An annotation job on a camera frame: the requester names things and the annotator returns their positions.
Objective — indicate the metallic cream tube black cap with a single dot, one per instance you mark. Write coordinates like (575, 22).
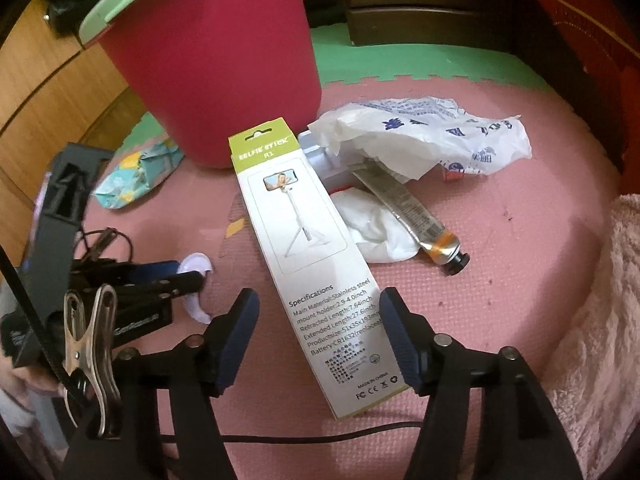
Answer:
(410, 210)

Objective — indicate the white green selfie stick box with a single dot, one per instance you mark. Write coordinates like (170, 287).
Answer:
(300, 240)

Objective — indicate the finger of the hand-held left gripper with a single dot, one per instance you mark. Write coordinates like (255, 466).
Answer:
(155, 271)
(180, 284)

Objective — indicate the teal wet wipes packet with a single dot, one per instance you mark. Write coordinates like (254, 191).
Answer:
(135, 175)

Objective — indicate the pale blue soft pad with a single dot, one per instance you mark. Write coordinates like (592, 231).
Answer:
(197, 265)

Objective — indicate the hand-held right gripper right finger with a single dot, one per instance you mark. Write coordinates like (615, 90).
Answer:
(400, 340)

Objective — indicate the dark cloth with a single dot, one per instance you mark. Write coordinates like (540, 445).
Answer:
(65, 12)

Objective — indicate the red bucket green rim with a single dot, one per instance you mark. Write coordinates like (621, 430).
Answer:
(215, 60)

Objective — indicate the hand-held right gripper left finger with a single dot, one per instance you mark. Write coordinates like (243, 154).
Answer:
(240, 330)

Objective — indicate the person's left forearm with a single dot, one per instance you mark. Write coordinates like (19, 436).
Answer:
(25, 425)

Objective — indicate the metal spring clip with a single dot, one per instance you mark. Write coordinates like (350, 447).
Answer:
(102, 247)
(87, 360)

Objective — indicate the white knitted glove red cuff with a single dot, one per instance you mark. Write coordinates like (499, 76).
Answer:
(365, 230)

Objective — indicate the crumpled white plastic bag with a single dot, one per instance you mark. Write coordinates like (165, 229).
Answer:
(425, 130)

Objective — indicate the pink fluffy cloth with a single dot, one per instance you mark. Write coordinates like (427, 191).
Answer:
(600, 335)

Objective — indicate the dark wooden drawer cabinet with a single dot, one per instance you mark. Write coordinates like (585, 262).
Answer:
(425, 5)

